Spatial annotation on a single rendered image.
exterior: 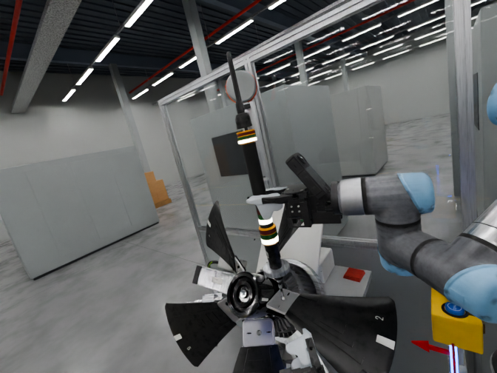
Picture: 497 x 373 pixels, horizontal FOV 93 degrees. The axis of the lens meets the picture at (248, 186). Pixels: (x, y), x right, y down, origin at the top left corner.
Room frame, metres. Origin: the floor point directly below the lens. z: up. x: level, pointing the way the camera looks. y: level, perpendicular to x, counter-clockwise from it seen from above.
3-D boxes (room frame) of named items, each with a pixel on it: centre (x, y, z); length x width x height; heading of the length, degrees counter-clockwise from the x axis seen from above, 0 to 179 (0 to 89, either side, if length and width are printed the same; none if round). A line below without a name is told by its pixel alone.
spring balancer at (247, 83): (1.28, -0.08, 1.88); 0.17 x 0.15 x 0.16; 50
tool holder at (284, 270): (0.57, -0.02, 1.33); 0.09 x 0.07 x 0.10; 175
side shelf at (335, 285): (1.06, -0.28, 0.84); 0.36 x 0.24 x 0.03; 50
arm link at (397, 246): (0.40, -0.27, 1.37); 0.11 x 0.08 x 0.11; 3
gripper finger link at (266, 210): (0.53, -0.03, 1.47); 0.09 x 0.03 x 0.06; 69
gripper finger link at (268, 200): (0.51, -0.07, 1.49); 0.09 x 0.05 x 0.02; 69
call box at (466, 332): (0.56, -0.49, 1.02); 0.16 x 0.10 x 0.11; 140
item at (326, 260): (1.13, -0.25, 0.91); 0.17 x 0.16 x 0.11; 140
